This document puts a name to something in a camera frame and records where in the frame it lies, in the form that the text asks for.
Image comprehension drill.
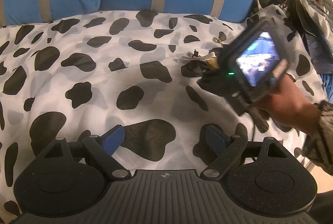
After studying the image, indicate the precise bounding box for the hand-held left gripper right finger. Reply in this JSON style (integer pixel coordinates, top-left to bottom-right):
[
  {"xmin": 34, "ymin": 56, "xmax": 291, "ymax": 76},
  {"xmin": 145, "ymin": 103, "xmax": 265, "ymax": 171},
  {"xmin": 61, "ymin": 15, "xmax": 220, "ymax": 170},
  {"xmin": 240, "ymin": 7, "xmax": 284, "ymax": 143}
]
[{"xmin": 200, "ymin": 124, "xmax": 294, "ymax": 180}]

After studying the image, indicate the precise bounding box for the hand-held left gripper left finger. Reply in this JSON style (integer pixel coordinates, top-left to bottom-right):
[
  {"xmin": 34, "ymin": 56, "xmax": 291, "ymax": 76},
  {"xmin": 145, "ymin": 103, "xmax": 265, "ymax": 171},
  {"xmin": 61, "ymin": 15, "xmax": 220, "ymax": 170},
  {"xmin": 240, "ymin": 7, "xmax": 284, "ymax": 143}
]
[{"xmin": 34, "ymin": 124, "xmax": 132, "ymax": 181}]

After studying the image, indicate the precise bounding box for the brown pouch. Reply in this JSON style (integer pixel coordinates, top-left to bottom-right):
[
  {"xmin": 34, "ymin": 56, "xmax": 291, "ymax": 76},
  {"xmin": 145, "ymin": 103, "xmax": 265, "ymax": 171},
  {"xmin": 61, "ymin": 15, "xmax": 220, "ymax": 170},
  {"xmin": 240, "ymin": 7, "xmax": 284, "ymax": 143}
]
[{"xmin": 208, "ymin": 55, "xmax": 222, "ymax": 70}]

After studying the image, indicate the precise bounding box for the person's right forearm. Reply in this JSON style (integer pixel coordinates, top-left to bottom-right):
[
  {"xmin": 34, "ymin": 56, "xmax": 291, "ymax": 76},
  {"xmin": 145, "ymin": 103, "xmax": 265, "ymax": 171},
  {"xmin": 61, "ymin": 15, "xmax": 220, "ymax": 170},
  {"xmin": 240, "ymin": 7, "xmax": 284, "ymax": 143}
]
[{"xmin": 301, "ymin": 100, "xmax": 333, "ymax": 175}]

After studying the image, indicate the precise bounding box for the person's right hand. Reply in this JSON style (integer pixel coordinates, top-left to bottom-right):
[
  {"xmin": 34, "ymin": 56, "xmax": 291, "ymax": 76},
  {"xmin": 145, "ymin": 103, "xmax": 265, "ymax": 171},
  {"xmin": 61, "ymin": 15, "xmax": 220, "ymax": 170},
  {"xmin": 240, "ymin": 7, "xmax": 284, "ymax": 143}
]
[{"xmin": 253, "ymin": 75, "xmax": 323, "ymax": 134}]

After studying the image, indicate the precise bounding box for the small black clip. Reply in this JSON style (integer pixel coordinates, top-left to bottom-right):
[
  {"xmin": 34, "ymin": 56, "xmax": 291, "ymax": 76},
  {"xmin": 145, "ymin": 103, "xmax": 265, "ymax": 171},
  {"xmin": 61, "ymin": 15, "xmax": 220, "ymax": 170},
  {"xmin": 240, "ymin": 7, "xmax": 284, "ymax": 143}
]
[{"xmin": 191, "ymin": 49, "xmax": 199, "ymax": 70}]

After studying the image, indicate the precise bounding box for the cow print blanket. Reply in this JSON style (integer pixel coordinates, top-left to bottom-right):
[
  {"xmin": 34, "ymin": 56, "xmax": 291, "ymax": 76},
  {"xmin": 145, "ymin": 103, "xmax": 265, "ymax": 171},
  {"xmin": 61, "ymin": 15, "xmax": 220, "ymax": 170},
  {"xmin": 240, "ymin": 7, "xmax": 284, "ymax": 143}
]
[{"xmin": 0, "ymin": 0, "xmax": 333, "ymax": 222}]

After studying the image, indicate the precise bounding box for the blue ribbed cloth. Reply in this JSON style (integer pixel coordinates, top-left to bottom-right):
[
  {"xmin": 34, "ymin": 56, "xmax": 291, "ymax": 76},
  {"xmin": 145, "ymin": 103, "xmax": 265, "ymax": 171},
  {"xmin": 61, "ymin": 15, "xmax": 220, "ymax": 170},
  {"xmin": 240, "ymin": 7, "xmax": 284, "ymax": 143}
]
[{"xmin": 322, "ymin": 72, "xmax": 333, "ymax": 103}]

